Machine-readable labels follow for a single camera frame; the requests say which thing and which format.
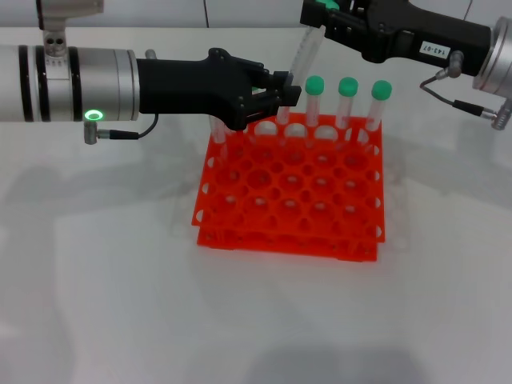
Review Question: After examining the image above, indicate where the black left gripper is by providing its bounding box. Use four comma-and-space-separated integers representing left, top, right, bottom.
136, 46, 302, 131

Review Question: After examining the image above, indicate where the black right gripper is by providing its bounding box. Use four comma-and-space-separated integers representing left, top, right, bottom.
300, 0, 492, 78

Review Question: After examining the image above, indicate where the green-capped clear test tube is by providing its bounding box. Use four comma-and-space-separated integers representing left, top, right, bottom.
362, 80, 393, 142
274, 105, 292, 138
304, 75, 326, 140
288, 0, 340, 81
210, 114, 230, 161
336, 77, 359, 142

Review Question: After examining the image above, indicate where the orange test tube rack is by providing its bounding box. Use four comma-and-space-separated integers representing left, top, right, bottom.
190, 107, 387, 263

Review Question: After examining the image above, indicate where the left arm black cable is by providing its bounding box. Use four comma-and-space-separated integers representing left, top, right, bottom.
83, 113, 162, 146

